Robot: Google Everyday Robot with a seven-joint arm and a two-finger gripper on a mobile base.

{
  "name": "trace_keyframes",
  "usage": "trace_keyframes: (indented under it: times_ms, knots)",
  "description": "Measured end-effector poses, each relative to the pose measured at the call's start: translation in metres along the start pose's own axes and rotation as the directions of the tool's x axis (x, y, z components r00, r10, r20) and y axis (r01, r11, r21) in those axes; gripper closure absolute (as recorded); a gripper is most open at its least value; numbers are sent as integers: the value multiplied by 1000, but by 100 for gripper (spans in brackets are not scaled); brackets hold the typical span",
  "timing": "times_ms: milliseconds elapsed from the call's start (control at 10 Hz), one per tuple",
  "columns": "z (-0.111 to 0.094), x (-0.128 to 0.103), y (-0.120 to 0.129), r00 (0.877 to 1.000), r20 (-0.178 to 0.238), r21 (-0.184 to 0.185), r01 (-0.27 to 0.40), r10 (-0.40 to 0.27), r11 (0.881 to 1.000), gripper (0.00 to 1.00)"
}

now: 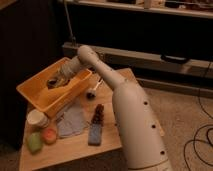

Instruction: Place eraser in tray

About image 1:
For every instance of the grey metal shelf rail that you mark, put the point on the grey metal shelf rail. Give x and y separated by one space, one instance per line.
153 62

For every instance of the grey cloth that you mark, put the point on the grey cloth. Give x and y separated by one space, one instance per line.
70 120

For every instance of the white cup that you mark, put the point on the white cup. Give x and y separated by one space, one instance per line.
37 118

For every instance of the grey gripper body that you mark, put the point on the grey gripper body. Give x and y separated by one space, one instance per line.
60 78

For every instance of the yellow plastic tray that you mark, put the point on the yellow plastic tray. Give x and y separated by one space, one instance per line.
50 101

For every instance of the white-handled small brush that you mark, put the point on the white-handled small brush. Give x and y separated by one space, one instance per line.
91 92

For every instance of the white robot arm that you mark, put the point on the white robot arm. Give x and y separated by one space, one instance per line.
142 143

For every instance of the wooden table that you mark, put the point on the wooden table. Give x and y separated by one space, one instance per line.
72 148

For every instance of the green eraser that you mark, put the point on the green eraser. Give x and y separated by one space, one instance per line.
34 142

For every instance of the orange round sponge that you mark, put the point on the orange round sponge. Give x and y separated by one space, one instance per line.
49 135

